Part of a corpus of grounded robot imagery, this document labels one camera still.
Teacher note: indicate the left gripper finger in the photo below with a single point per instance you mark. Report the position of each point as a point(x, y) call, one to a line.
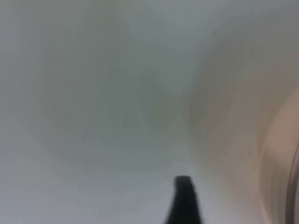
point(184, 203)

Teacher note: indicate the pale wooden bowl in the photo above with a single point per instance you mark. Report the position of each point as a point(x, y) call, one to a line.
point(280, 158)

